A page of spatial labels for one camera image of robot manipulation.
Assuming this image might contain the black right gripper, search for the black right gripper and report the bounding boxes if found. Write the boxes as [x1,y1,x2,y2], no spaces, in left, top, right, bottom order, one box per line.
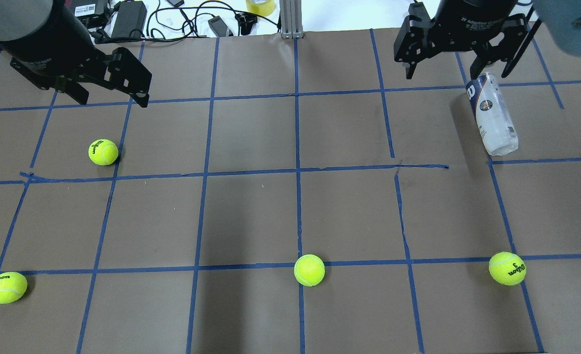
[394,0,536,79]

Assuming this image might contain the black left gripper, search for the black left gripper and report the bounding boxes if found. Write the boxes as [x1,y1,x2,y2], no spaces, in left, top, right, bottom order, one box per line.
[0,5,152,108]

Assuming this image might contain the clear tennis ball can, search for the clear tennis ball can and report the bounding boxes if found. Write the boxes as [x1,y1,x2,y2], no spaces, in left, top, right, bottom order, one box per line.
[465,72,519,156]

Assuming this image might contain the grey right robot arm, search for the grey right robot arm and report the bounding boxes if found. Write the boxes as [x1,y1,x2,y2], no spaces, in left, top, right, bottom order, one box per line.
[393,0,581,79]

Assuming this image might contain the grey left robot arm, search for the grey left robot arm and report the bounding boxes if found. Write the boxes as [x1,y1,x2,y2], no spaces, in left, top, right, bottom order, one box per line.
[0,0,152,108]

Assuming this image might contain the tennis ball upper left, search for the tennis ball upper left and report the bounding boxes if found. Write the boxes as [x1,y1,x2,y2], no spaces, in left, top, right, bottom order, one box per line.
[88,139,119,166]

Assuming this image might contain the tennis ball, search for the tennis ball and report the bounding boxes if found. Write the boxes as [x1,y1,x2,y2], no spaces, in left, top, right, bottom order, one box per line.
[293,255,325,287]
[0,271,28,304]
[88,139,119,166]
[488,251,526,286]

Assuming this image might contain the tennis ball lower left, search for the tennis ball lower left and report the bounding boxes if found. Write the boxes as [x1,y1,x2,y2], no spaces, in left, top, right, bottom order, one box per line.
[0,271,28,304]

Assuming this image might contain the tennis ball lower right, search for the tennis ball lower right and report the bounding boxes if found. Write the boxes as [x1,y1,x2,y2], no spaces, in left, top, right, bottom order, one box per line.
[488,251,526,286]

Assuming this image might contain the tennis ball centre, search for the tennis ball centre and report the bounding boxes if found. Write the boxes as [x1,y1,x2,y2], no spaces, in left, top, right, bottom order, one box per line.
[293,255,325,287]

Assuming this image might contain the black power adapter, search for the black power adapter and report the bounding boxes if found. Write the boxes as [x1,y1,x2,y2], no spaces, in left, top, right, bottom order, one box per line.
[111,0,147,39]

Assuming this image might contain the small black device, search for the small black device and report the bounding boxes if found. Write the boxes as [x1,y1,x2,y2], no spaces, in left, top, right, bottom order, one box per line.
[207,16,234,37]

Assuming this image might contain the yellow tape roll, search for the yellow tape roll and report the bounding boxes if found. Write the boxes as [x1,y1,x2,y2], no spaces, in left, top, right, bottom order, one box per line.
[245,0,276,17]

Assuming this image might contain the black cable bundle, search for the black cable bundle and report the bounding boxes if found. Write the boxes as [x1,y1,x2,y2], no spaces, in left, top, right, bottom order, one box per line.
[145,0,281,42]

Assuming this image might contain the aluminium frame post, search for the aluminium frame post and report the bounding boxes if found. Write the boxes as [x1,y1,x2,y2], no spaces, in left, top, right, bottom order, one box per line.
[279,0,304,39]

